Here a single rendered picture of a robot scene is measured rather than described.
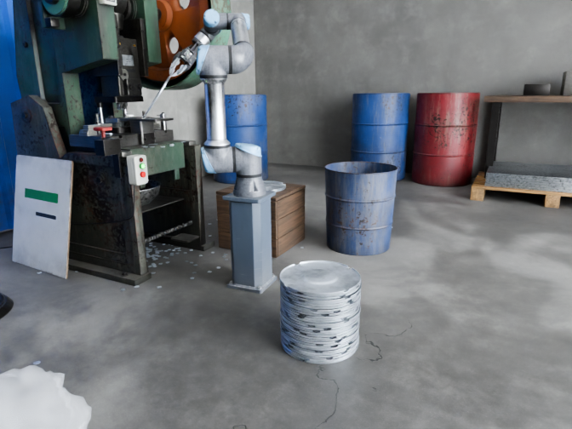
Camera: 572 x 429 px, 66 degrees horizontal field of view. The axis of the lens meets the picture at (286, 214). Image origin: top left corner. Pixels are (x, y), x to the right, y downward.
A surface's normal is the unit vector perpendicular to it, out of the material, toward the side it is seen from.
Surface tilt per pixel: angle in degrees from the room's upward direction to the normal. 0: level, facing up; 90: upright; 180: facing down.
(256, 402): 0
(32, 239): 78
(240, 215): 90
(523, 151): 90
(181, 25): 90
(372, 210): 92
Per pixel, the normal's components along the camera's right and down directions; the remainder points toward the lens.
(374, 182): 0.25, 0.29
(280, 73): -0.46, 0.25
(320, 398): -0.01, -0.96
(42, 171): -0.50, 0.03
